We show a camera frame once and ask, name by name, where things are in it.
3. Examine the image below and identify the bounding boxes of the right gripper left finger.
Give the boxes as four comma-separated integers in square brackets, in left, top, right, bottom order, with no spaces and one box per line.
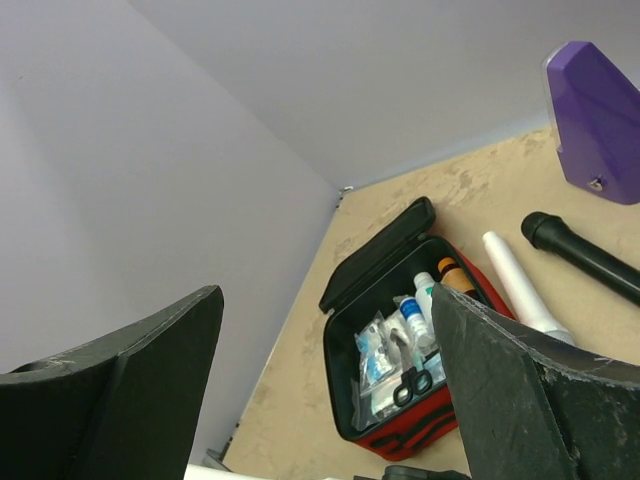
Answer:
[1,286,223,479]

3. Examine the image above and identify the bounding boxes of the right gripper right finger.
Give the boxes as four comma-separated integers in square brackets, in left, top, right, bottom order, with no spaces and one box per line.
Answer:
[433,286,639,479]

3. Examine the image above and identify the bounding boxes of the red black medicine case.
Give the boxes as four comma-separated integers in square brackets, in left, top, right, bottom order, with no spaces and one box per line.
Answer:
[319,197,511,461]

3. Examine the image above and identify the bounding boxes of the purple metronome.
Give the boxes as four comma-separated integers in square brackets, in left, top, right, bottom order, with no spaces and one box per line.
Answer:
[544,41,639,205]

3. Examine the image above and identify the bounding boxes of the small blue label bottle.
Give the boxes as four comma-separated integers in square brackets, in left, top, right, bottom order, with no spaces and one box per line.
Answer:
[399,297,436,357]

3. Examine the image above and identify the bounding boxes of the white plastic bottle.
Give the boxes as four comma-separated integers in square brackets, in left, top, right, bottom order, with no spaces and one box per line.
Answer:
[413,272,435,326]

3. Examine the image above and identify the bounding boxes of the brown medicine bottle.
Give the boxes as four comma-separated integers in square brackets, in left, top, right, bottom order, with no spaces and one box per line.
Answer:
[437,257,478,299]

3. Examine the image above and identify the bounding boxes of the black handled scissors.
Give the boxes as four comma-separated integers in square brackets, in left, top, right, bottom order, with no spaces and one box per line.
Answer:
[390,328,433,407]

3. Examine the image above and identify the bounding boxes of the white gauze packet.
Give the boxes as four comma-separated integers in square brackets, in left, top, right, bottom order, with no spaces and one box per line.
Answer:
[351,377,400,431]

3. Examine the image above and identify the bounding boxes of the black microphone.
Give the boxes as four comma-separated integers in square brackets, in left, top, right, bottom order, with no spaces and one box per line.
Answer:
[521,211,639,306]

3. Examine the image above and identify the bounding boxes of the blue pouch packet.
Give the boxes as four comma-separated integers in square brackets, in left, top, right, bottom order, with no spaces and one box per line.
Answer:
[423,351,446,385]

